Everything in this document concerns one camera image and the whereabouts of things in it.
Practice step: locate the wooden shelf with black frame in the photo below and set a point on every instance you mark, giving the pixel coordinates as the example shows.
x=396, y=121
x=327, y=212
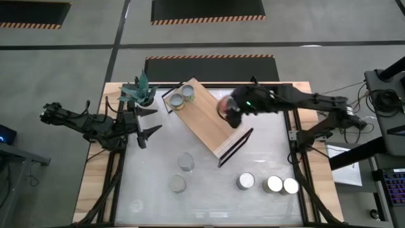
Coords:
x=202, y=123

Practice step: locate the black diagonal support bar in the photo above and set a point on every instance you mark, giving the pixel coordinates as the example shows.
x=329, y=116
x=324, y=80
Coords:
x=354, y=155

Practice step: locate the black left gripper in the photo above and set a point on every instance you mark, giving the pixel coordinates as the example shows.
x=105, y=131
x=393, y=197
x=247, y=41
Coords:
x=131, y=122

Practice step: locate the tin can with yellowish label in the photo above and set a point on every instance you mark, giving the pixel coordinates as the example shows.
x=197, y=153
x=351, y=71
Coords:
x=273, y=184

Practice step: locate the black hazard-striped floor mat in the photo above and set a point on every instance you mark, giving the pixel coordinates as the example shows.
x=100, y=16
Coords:
x=212, y=68
x=28, y=12
x=205, y=9

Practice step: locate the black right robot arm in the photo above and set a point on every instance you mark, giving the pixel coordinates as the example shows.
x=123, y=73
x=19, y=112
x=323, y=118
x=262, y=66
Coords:
x=316, y=98

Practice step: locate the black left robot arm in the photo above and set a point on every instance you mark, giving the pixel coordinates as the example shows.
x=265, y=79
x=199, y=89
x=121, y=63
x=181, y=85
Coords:
x=76, y=122

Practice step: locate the apple label tin can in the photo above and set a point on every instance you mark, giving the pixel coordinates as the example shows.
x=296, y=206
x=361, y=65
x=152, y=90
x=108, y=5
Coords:
x=290, y=186

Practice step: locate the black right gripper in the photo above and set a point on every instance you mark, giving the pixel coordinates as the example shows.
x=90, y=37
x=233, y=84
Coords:
x=250, y=98

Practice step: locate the black aluminium table frame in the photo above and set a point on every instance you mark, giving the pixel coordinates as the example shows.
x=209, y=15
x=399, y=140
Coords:
x=215, y=85

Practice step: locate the peas label tin can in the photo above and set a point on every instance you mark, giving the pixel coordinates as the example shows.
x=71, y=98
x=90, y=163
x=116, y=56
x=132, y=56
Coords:
x=245, y=180
x=185, y=161

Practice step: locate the berries label tin can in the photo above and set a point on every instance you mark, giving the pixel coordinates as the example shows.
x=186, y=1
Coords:
x=177, y=183

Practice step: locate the backlit computer keyboard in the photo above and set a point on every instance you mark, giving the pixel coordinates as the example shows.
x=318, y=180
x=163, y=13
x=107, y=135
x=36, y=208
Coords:
x=395, y=187

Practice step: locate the yellow and green tin can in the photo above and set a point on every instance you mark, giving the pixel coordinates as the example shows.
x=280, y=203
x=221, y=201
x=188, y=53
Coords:
x=176, y=100

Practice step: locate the black box with blue light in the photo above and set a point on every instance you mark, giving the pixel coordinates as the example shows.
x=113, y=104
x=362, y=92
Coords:
x=8, y=133

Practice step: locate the small black knob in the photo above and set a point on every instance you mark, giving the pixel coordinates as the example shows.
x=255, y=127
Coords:
x=374, y=214

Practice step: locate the black stand pole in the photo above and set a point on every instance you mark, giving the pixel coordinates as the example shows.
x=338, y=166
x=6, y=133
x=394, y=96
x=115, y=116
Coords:
x=392, y=71

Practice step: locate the artificial plant in white pot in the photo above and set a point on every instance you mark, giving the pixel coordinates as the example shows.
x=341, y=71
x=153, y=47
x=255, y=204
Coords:
x=140, y=92

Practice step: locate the grey equipment cart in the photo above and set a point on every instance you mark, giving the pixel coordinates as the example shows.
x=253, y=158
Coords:
x=395, y=145

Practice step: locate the grey side table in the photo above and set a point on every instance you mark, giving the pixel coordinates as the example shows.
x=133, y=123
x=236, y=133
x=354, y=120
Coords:
x=25, y=156

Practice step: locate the tin can with orange label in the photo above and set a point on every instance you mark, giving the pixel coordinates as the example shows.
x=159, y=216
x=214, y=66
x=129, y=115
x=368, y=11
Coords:
x=222, y=106

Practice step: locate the white paper sheet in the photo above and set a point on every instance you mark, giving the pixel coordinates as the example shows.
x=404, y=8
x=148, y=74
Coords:
x=348, y=174

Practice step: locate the tin can with green label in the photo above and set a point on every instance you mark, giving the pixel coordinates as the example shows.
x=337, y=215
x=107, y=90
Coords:
x=187, y=91

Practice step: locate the small black frame clamp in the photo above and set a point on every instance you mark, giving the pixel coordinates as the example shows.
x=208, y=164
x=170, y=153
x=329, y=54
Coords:
x=253, y=79

